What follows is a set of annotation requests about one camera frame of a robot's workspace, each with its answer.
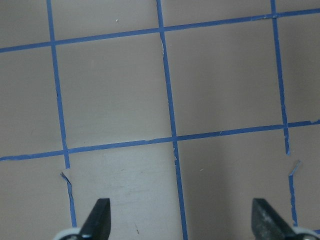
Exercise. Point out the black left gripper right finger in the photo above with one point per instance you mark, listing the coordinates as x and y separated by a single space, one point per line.
267 224

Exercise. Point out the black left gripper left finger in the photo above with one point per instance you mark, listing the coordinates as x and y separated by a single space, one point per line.
98 223

